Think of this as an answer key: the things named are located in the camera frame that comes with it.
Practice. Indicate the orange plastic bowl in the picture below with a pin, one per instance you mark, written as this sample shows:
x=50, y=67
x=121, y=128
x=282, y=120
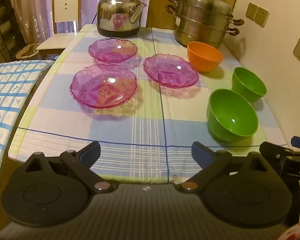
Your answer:
x=205, y=56

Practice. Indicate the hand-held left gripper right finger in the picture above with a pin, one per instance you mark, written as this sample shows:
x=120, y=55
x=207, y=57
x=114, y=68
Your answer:
x=201, y=152

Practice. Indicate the blue white checked cloth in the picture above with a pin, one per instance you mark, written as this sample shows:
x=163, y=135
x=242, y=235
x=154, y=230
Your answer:
x=5, y=100

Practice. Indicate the stainless steel kettle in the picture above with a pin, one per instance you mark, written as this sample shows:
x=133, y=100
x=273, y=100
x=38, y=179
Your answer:
x=115, y=15

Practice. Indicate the dark shelf rack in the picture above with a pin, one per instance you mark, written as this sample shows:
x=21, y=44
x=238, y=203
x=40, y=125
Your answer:
x=2, y=22

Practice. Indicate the green plastic bowl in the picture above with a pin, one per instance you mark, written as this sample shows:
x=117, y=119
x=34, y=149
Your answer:
x=231, y=115
x=250, y=85

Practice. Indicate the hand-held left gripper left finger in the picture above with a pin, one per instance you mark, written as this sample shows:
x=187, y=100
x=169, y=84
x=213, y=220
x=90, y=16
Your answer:
x=91, y=151

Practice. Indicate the white wooden chair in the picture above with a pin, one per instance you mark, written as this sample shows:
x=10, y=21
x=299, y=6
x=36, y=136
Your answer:
x=66, y=8

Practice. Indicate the tan basket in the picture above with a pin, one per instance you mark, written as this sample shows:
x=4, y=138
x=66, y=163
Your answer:
x=27, y=52

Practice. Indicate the red white printed cloth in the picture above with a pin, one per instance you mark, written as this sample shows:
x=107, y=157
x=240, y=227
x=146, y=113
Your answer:
x=297, y=232

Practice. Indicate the checked pastel tablecloth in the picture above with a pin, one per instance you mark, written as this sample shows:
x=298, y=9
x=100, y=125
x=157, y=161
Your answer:
x=145, y=130

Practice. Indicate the stainless steel steamer pot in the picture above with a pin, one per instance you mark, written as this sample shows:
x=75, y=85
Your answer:
x=202, y=22

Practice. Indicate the pink glass plate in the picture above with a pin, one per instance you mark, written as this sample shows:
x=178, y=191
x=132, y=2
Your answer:
x=103, y=87
x=171, y=71
x=112, y=51

